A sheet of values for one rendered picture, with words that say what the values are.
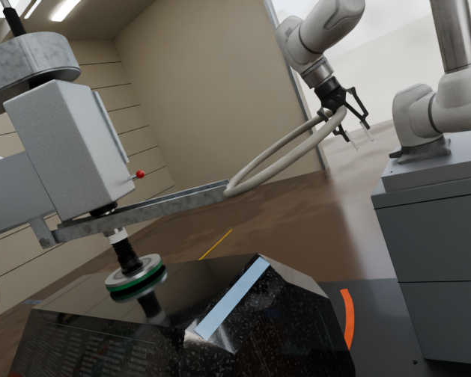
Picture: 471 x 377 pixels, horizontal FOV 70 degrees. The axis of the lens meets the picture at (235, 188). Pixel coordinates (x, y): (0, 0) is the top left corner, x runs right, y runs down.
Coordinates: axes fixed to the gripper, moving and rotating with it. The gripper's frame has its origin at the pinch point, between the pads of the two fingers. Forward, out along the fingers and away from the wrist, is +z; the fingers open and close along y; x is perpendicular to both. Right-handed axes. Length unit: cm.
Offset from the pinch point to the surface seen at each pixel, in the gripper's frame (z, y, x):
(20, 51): -82, 65, 22
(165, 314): 3, 61, 48
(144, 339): 4, 66, 53
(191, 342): 8, 50, 57
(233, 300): 10, 45, 42
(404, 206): 36.7, 1.4, -19.4
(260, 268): 12, 41, 28
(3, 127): -252, 451, -311
